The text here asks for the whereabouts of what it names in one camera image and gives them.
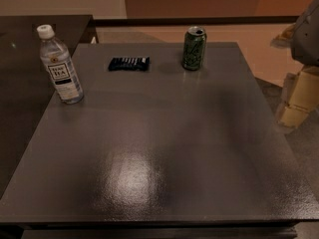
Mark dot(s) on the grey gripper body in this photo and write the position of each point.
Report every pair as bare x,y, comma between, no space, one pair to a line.
307,39

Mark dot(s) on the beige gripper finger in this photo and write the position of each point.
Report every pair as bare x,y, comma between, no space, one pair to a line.
299,97
284,39

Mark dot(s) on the clear plastic tea bottle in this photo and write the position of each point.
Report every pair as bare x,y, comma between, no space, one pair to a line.
57,61

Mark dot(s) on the green soda can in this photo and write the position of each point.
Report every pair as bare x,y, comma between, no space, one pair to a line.
193,48

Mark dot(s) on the dark blue snack bar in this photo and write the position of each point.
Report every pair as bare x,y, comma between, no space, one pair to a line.
129,64

